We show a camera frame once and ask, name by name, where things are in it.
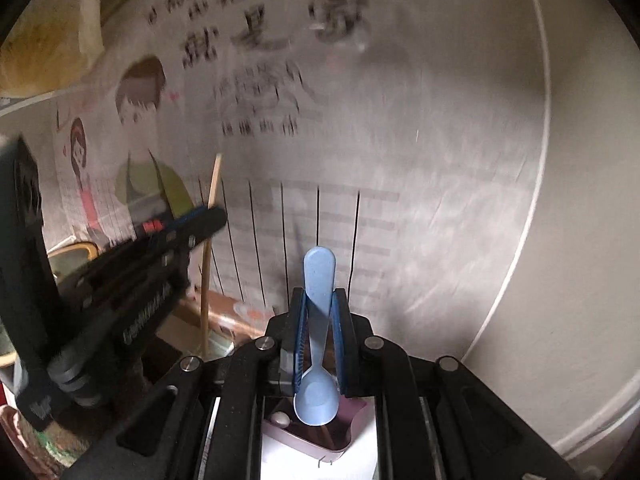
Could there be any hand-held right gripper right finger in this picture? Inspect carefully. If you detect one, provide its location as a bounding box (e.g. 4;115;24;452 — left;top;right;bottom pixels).
332;287;591;480

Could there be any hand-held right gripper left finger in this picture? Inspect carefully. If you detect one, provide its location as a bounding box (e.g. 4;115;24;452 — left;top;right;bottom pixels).
60;287;308;480

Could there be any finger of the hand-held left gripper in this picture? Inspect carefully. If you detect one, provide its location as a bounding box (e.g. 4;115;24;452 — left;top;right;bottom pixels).
142;205;229;263

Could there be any wooden chopstick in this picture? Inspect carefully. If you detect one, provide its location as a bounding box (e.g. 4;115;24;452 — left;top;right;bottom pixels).
200;154;223;358

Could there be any blue plastic spoon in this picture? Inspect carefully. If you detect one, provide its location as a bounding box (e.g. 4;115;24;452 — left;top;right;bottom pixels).
294;246;343;427

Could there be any purple utensil holder box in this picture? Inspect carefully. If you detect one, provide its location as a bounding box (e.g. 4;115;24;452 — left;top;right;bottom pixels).
262;395;371;461

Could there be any yellowish foam board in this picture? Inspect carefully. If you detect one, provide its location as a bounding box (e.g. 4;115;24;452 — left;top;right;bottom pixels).
0;0;106;98

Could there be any cartoon wall poster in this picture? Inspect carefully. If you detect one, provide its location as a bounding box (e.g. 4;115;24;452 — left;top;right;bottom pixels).
50;0;551;341

